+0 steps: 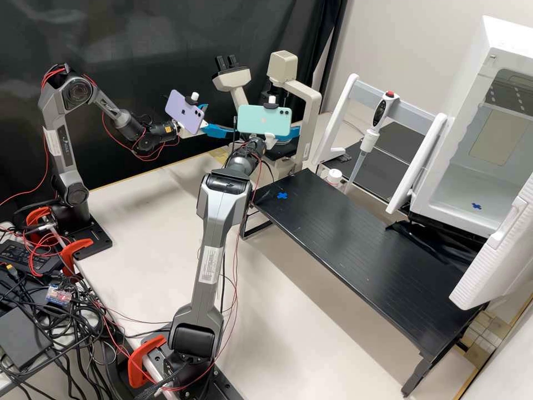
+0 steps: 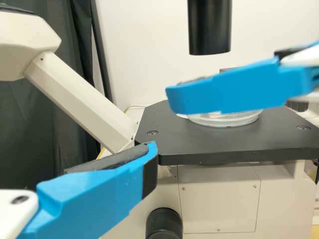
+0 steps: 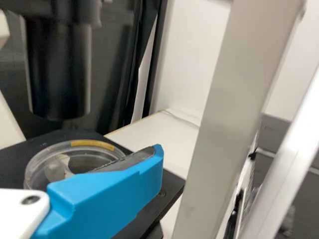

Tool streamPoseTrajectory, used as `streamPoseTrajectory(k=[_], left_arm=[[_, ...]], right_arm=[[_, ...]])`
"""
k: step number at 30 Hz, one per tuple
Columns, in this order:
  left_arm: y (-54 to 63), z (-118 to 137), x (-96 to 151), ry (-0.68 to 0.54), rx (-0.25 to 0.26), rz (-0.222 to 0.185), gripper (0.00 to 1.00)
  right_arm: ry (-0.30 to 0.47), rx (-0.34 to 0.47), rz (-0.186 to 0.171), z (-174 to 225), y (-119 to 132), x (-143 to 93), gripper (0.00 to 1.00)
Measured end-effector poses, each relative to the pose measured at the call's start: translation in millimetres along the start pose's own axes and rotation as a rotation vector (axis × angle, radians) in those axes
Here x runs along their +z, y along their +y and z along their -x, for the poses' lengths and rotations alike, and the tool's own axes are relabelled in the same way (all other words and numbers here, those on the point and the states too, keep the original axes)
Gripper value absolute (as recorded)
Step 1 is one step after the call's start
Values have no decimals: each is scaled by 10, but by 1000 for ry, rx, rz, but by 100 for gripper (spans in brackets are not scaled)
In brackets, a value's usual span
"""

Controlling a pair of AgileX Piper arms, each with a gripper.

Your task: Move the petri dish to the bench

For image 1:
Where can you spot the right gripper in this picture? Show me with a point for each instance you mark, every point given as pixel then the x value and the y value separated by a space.
pixel 270 141

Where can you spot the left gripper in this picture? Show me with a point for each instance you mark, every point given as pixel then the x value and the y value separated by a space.
pixel 204 126

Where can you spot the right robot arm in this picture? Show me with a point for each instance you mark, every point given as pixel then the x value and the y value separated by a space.
pixel 225 216

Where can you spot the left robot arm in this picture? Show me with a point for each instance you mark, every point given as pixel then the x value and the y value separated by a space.
pixel 60 146

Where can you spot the cream microscope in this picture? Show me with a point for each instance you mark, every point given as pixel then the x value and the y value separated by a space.
pixel 308 100

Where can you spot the white-capped bottle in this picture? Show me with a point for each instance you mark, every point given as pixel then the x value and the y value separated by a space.
pixel 334 175

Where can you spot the black platform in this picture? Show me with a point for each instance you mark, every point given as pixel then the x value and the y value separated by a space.
pixel 374 175
pixel 408 137
pixel 354 250

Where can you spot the pipette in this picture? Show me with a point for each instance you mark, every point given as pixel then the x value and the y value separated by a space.
pixel 381 110

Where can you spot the white pipette stand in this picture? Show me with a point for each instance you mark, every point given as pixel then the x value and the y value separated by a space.
pixel 412 109

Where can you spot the red clamp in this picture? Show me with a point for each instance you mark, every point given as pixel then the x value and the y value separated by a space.
pixel 139 362
pixel 37 216
pixel 77 248

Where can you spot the white incubator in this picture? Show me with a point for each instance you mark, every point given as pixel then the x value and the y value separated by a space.
pixel 462 104

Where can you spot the black power adapter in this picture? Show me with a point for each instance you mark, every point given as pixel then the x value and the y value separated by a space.
pixel 25 254

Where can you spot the small circuit board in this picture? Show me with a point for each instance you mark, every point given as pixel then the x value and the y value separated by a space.
pixel 58 293

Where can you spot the incubator door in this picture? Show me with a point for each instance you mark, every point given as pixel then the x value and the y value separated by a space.
pixel 491 258

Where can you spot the black box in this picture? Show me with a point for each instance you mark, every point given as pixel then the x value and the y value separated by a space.
pixel 21 337

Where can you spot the right wrist camera phone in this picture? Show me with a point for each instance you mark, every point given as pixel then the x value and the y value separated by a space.
pixel 258 118

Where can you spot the wrist camera phone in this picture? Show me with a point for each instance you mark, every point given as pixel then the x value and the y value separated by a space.
pixel 181 109
pixel 258 118

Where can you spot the left wrist camera phone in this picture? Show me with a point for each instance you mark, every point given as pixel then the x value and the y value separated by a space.
pixel 181 109

